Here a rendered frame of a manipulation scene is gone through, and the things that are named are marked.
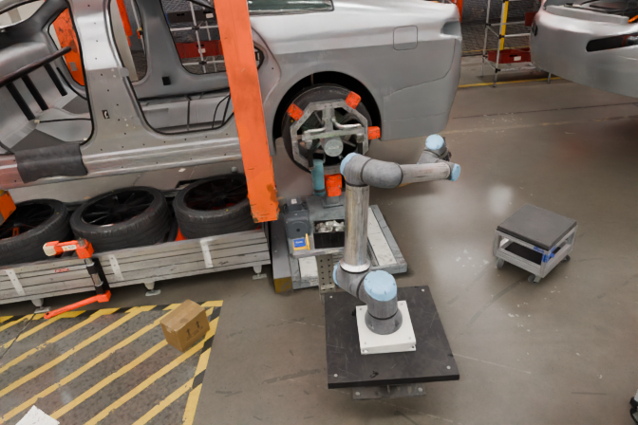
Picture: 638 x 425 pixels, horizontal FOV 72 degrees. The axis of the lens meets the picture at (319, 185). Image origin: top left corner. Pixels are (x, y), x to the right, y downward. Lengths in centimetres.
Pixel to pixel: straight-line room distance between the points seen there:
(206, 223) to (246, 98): 101
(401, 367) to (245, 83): 165
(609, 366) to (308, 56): 247
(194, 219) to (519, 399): 219
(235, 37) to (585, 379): 251
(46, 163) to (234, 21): 175
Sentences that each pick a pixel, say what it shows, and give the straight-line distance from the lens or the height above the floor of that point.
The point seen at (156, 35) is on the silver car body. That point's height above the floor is 143.
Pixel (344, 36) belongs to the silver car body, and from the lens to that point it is 302.
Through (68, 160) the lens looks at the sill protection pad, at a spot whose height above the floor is 91.
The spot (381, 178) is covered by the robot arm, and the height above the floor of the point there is 115.
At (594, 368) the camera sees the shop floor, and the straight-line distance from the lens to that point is 285.
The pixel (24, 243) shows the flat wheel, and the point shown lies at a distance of 354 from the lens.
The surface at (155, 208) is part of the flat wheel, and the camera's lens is 335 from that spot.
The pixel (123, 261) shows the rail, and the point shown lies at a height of 32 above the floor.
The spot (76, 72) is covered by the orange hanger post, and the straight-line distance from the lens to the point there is 564.
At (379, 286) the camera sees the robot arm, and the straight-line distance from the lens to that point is 211.
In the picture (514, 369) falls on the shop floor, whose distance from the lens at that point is 271.
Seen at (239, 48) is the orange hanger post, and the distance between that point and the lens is 245.
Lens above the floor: 203
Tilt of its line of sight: 28 degrees down
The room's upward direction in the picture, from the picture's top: 5 degrees counter-clockwise
